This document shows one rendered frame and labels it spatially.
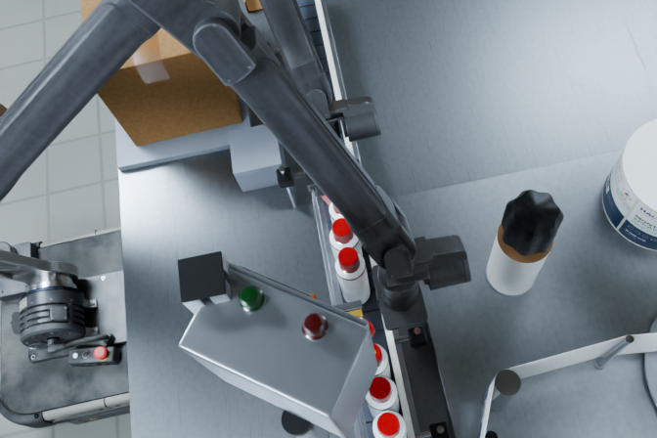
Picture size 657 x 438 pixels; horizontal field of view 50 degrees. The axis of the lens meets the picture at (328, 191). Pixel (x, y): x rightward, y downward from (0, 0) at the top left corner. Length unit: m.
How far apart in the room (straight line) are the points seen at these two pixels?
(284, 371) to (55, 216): 2.00
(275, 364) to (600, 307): 0.79
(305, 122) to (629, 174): 0.67
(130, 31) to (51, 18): 2.38
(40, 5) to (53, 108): 2.39
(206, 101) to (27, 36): 1.73
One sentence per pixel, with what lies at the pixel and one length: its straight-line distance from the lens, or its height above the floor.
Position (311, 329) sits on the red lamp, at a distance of 0.68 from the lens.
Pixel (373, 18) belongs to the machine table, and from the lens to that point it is 1.69.
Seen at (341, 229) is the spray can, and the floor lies 1.08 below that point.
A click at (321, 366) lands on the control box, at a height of 1.47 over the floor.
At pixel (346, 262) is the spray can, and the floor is 1.08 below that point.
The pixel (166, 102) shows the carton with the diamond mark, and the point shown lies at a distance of 1.46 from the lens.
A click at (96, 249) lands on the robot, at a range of 2.24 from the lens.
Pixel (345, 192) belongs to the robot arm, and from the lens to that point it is 0.87.
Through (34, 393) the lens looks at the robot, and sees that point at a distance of 2.19.
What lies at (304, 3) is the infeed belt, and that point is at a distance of 1.67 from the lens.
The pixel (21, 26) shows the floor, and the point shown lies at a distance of 3.16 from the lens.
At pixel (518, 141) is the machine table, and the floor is 0.83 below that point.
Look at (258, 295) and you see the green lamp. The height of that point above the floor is 1.49.
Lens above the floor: 2.15
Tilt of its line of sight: 64 degrees down
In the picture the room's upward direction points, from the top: 14 degrees counter-clockwise
